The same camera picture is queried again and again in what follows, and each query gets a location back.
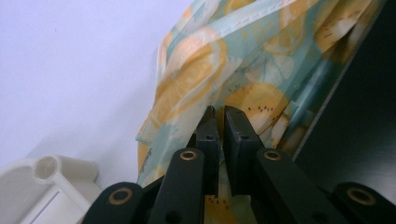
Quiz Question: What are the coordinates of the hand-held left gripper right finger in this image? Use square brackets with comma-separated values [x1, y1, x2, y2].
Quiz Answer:
[222, 105, 266, 198]

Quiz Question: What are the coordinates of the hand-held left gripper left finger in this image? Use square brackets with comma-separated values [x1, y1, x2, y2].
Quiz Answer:
[186, 105, 222, 197]

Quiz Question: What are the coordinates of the orange-slice print cloth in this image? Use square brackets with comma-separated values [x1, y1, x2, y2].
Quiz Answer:
[134, 0, 388, 224]

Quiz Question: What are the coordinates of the cream plastic tray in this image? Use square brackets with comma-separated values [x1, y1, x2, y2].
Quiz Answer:
[0, 154, 104, 224]

